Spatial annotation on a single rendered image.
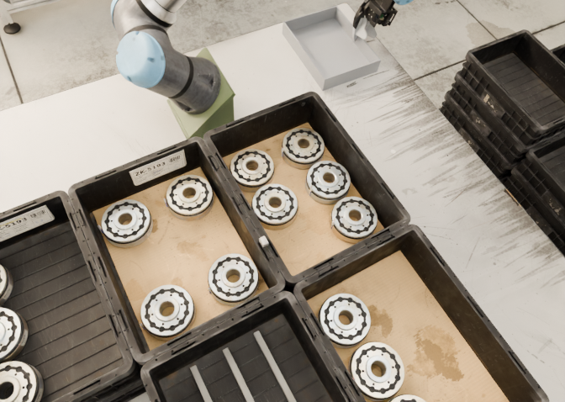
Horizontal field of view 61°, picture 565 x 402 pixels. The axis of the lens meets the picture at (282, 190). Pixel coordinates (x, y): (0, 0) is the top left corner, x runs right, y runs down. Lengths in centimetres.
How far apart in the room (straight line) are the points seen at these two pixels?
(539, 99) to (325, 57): 86
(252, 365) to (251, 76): 88
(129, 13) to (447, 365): 105
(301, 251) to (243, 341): 23
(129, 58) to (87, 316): 57
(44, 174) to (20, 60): 143
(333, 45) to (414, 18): 138
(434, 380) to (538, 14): 261
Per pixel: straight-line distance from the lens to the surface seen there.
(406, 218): 103
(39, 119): 152
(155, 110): 145
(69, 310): 107
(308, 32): 167
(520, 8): 331
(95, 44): 274
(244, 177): 110
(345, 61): 159
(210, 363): 99
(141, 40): 118
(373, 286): 106
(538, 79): 213
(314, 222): 109
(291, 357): 99
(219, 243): 106
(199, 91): 126
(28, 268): 114
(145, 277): 105
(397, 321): 105
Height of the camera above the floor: 180
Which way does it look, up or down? 59 degrees down
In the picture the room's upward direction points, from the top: 7 degrees clockwise
